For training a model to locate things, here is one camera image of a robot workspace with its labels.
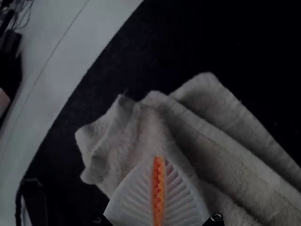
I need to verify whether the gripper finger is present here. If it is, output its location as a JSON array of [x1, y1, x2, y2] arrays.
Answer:
[[157, 155, 227, 226], [92, 154, 161, 226]]

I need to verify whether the pale towel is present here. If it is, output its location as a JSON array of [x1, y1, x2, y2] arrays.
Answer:
[[74, 71, 301, 226]]

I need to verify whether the black mat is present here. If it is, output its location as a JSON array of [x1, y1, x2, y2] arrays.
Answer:
[[14, 0, 301, 226]]

